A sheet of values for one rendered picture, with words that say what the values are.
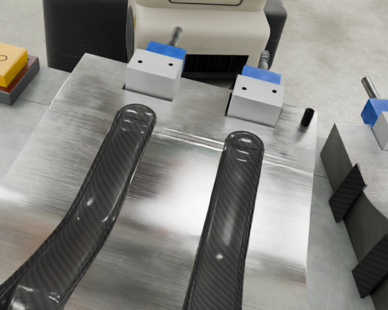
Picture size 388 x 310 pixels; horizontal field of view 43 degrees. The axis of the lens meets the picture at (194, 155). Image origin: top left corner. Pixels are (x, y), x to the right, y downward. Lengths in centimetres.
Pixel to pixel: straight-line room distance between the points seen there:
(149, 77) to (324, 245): 25
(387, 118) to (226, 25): 34
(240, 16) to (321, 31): 175
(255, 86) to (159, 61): 10
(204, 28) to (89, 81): 33
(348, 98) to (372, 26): 68
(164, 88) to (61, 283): 24
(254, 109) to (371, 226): 16
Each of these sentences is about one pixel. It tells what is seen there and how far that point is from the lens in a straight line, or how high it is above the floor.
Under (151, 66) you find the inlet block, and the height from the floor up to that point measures 92.
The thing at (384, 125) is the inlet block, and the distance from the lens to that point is 59.
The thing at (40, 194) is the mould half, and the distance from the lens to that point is 43.
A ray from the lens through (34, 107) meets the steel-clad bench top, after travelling 63.
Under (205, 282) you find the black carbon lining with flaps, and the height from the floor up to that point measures 89.
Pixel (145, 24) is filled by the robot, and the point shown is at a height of 80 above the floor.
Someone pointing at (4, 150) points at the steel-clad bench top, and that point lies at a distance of 58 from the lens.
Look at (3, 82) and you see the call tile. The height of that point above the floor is 83.
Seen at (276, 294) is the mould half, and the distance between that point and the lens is 38.
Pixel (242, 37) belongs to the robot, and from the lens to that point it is 84.
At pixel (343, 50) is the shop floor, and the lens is 251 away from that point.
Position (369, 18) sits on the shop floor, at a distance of 287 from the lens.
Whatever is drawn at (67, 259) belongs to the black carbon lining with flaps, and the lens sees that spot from 37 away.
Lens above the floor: 121
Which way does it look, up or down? 45 degrees down
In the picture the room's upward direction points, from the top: 12 degrees clockwise
